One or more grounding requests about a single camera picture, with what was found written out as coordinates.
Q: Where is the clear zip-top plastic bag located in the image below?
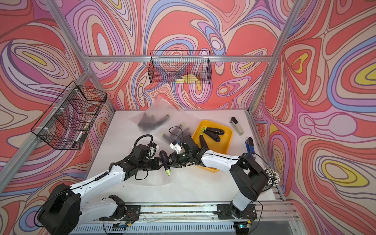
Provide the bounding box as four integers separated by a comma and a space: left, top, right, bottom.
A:
130, 99, 178, 133

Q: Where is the black wire basket wall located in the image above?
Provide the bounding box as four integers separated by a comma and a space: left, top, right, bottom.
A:
30, 81, 107, 151
148, 50, 212, 84

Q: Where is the aluminium frame post right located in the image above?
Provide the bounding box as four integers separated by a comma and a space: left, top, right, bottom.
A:
248, 1, 306, 114

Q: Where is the purple eggplant in tray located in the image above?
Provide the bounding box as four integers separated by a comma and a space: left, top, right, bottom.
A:
199, 134, 209, 149
203, 127, 225, 136
203, 130, 221, 143

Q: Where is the yellow cloth in basket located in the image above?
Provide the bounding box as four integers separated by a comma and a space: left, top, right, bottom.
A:
175, 73, 198, 84

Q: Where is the aluminium frame post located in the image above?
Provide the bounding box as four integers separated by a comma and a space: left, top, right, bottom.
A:
1, 1, 113, 198
248, 1, 306, 114

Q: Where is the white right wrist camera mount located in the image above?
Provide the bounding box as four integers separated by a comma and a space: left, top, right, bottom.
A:
169, 141, 184, 154

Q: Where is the aluminium horizontal back bar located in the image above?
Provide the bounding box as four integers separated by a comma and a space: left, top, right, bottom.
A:
84, 55, 272, 63

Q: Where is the black corrugated cable hose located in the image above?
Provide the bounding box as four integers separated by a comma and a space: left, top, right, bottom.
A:
133, 134, 155, 149

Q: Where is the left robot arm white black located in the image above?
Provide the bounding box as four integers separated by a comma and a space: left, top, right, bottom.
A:
36, 143, 160, 235

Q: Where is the aluminium frame post left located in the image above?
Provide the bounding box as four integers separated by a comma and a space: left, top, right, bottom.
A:
1, 1, 113, 198

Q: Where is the blue black tool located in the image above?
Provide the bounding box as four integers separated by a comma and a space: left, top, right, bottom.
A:
245, 137, 255, 155

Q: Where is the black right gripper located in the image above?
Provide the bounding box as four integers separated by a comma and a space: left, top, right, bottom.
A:
163, 151, 193, 168

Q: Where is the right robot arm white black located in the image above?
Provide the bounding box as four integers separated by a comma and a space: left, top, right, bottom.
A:
160, 136, 270, 212

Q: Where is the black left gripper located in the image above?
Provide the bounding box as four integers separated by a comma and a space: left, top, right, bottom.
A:
137, 157, 165, 172

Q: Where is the black wire basket left wall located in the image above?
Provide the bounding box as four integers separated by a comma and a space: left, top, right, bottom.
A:
30, 81, 107, 151

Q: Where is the grey black stapler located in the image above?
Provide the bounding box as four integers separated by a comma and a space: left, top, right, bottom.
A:
229, 117, 244, 136

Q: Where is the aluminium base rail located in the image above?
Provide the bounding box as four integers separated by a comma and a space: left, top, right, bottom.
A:
71, 201, 305, 235

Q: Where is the black wire basket back wall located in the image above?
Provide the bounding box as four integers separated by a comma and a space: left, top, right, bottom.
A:
148, 50, 212, 84

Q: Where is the yellow plastic tray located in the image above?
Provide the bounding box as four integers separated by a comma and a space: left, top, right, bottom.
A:
192, 120, 233, 155

